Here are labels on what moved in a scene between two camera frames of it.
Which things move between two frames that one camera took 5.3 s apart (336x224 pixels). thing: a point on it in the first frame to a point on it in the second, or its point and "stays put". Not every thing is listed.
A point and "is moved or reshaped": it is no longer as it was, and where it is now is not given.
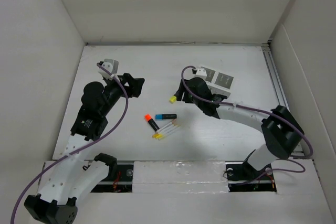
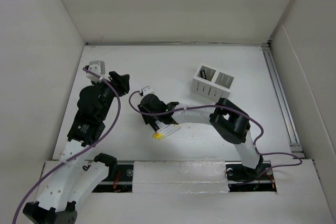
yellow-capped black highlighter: (172, 99) is moved or reshaped
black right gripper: (180, 93) to (148, 118)
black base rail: (119, 179) stays put
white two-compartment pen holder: (218, 83) stays put
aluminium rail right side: (277, 84) stays put
